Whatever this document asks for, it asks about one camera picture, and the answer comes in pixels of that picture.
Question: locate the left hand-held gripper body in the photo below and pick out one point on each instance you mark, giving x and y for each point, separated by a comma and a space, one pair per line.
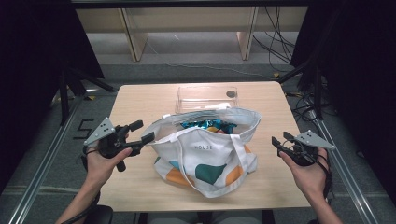
107, 144

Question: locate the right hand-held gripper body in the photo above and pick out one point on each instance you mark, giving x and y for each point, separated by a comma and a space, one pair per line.
303, 154

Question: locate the blue chip bag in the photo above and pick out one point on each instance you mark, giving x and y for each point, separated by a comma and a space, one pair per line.
202, 124

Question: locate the white patterned tote bag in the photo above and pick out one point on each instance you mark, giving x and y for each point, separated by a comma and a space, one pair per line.
202, 155

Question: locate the clear plastic container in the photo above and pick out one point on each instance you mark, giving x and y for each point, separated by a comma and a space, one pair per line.
199, 96

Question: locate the person's left hand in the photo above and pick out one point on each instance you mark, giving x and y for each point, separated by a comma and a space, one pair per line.
99, 168

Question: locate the person's right hand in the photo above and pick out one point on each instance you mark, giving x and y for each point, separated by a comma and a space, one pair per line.
309, 179

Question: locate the black tape floor mark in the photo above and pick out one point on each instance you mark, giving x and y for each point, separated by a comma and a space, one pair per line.
81, 137

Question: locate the black metal stand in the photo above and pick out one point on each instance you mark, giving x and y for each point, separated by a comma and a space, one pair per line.
317, 93
63, 99

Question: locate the black chair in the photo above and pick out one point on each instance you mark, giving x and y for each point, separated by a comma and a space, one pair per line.
102, 214

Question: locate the black curtain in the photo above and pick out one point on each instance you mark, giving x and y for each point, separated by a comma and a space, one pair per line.
367, 77
31, 62

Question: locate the beige wooden desk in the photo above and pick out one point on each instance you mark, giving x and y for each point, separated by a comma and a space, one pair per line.
218, 18

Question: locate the aluminium floor rail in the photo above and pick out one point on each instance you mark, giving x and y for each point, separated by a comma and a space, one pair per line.
351, 183
42, 172

